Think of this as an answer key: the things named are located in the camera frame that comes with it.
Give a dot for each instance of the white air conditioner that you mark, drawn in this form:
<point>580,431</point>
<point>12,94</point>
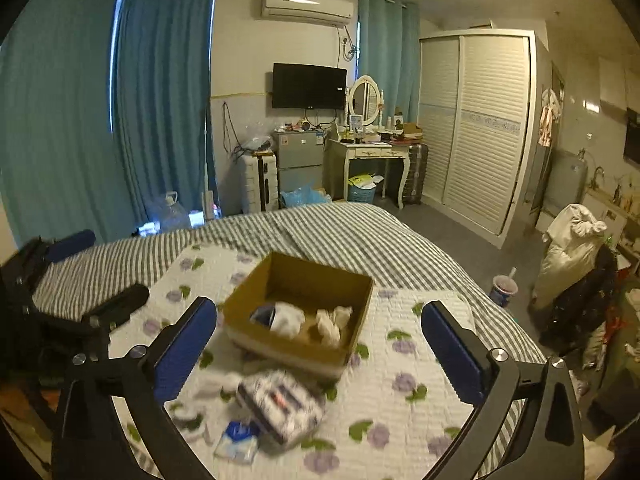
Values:
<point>322,11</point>

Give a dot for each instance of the grey washing machine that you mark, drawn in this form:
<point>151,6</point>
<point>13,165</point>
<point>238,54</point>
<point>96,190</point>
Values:
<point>566,183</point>

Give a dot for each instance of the white suitcase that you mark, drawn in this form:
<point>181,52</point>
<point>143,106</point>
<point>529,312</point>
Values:
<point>259,183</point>

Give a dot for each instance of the clear water jug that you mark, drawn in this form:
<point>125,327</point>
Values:
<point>169,214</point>

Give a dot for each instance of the white stuffed laundry bag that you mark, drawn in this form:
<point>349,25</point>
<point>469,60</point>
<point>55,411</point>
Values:
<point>573,240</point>

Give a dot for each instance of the dark suitcase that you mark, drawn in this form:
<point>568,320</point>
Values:
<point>418,155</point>

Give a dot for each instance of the teal window curtain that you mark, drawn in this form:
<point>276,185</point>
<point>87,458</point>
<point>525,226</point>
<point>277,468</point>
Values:
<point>103,112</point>

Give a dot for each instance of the white dressing table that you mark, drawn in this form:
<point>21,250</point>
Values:
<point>341,155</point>

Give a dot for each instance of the floral quilted mat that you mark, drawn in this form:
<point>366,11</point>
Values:
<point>390,415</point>

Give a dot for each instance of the floral tissue pack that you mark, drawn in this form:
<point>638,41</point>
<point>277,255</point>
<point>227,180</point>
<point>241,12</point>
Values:
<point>284,409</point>

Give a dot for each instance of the plastic drink cup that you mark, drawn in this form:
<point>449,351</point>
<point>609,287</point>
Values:
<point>503,288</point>

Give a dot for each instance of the white louvered wardrobe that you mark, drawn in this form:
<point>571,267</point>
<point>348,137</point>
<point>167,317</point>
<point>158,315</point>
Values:
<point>477,105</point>

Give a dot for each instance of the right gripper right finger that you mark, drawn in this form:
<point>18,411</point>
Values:
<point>547,440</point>

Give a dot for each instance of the cream sock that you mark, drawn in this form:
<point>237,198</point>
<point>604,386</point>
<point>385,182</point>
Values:
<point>331,324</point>

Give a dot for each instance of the blue waste basket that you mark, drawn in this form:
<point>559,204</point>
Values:
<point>362,188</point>

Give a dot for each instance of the blue small tissue packet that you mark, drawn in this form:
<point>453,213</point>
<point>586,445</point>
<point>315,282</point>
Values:
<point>238,443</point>

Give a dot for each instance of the white oval vanity mirror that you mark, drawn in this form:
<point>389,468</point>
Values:
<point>364,101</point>

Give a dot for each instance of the black wall television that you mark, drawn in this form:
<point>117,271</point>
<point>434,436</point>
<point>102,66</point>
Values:
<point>311,87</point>

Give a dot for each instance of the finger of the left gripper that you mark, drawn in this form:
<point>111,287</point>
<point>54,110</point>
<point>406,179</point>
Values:
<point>70,246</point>
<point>117,310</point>

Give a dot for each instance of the brown cardboard box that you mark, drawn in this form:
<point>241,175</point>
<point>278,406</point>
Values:
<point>309,286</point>

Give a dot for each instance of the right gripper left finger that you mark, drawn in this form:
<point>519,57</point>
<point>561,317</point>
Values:
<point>90,443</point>

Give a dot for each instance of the teal corner curtain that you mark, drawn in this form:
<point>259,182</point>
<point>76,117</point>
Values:
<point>390,52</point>

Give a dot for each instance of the blue plastic bag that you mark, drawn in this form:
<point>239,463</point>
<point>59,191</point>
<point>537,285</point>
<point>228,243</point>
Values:
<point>306,195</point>

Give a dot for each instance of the small grey fridge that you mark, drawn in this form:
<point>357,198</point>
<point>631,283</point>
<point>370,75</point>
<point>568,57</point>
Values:
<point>299,158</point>

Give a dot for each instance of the small white sock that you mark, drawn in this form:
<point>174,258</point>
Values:
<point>224,387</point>

